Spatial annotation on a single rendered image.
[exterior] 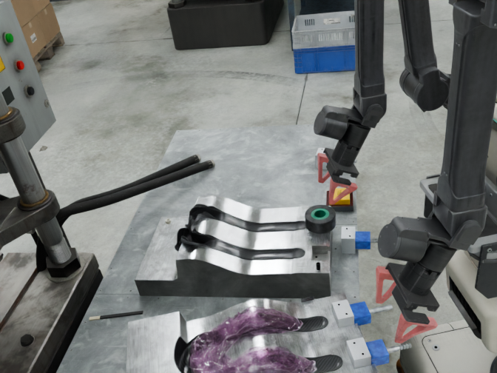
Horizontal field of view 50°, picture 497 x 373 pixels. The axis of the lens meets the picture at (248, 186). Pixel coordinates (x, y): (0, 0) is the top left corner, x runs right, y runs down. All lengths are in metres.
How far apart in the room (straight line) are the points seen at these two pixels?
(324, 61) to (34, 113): 3.05
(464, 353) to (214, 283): 0.93
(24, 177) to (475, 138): 1.06
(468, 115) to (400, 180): 2.33
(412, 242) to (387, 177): 2.24
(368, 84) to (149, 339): 0.73
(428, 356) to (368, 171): 1.52
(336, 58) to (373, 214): 1.85
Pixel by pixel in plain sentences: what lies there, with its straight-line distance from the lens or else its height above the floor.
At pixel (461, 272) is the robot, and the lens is 1.44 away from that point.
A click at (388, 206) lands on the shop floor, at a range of 2.93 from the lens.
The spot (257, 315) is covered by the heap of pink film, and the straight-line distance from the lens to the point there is 1.18.
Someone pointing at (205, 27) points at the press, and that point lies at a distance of 5.23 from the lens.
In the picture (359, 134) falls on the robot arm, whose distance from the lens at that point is 1.27.
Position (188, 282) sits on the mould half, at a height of 0.85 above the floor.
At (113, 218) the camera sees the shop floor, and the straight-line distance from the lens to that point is 3.17.
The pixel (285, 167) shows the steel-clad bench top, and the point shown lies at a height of 0.80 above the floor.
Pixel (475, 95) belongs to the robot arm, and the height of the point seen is 1.45.
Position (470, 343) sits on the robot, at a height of 0.28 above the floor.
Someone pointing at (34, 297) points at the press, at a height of 0.79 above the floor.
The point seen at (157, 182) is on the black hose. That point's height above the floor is 0.88.
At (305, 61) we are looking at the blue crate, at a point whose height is 0.10.
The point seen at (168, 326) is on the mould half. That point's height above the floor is 0.91.
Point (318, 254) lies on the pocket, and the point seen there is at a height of 0.86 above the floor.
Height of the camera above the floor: 1.80
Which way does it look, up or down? 35 degrees down
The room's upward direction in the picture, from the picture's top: 9 degrees counter-clockwise
